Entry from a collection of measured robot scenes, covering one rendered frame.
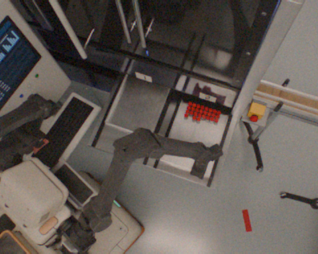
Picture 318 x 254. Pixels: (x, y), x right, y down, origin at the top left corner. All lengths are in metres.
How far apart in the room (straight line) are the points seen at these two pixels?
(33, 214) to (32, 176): 0.14
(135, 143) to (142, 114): 0.70
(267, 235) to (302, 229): 0.27
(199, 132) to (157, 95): 0.31
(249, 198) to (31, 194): 1.73
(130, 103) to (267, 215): 1.40
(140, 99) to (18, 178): 0.79
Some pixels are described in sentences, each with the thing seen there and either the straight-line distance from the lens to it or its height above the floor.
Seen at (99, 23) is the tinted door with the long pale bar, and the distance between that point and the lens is 1.40.
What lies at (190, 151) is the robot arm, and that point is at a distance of 1.24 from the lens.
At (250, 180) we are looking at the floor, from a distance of 2.58.
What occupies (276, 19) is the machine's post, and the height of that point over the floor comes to 1.72.
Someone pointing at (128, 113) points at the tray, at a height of 0.88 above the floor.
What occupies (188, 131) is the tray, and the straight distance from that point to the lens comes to 1.69.
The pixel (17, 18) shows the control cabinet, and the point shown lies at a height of 1.43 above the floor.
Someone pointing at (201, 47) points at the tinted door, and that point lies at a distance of 1.24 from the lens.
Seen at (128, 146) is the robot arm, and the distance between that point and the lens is 1.02.
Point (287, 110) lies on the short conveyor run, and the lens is 1.77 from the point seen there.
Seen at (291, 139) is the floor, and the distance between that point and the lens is 2.74.
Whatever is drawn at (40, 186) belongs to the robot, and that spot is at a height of 1.36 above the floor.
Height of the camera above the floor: 2.50
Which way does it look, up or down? 73 degrees down
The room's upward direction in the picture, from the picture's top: straight up
